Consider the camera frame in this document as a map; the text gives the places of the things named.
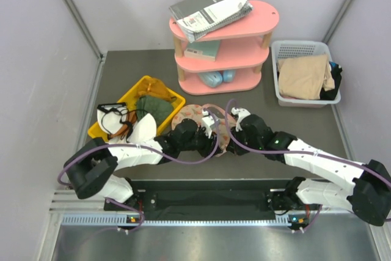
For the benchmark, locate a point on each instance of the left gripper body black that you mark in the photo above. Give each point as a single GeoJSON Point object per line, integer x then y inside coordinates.
{"type": "Point", "coordinates": [200, 143]}

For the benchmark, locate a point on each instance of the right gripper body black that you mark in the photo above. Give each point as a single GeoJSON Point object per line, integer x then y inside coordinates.
{"type": "Point", "coordinates": [242, 136]}

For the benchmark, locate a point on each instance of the floral mesh laundry bag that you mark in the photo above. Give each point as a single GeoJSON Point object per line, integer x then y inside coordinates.
{"type": "Point", "coordinates": [194, 112]}

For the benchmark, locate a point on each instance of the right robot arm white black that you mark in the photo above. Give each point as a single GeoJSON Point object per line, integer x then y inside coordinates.
{"type": "Point", "coordinates": [360, 188]}

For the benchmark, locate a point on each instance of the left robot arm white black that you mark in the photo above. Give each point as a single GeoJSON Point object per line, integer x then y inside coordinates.
{"type": "Point", "coordinates": [91, 170]}

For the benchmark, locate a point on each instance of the green garment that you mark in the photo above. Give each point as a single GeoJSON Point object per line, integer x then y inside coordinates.
{"type": "Point", "coordinates": [158, 108]}

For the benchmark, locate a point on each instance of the orange mesh garment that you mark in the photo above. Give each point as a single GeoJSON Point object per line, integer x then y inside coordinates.
{"type": "Point", "coordinates": [154, 87]}

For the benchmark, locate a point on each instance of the light blue slippers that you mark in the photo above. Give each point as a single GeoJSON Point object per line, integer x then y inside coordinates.
{"type": "Point", "coordinates": [214, 79]}

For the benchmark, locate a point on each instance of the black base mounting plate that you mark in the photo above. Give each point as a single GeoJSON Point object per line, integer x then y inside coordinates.
{"type": "Point", "coordinates": [211, 200]}

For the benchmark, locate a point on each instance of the beige folded garment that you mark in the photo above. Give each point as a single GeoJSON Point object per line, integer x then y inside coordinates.
{"type": "Point", "coordinates": [302, 77]}

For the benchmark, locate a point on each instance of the pink three-tier shelf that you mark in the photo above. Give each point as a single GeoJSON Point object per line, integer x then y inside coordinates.
{"type": "Point", "coordinates": [244, 48]}

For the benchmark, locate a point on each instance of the grey plastic basket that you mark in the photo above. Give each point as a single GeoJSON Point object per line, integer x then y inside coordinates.
{"type": "Point", "coordinates": [283, 49]}

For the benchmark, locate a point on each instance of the teal book on shelf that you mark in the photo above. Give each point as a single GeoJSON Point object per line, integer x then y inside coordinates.
{"type": "Point", "coordinates": [203, 50]}

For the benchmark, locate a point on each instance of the yellow plastic tray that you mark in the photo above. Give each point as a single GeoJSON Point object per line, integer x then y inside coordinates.
{"type": "Point", "coordinates": [130, 99]}

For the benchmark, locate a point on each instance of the black garment in basket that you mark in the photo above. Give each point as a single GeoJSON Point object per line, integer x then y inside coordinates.
{"type": "Point", "coordinates": [333, 80]}

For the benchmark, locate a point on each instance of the grey spiral notebook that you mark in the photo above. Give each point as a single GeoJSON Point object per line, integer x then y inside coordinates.
{"type": "Point", "coordinates": [197, 18]}

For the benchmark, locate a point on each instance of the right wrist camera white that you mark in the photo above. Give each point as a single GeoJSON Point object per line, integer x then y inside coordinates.
{"type": "Point", "coordinates": [239, 114]}

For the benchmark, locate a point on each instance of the grey cable duct rail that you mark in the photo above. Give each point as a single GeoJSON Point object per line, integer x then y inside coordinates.
{"type": "Point", "coordinates": [124, 220]}

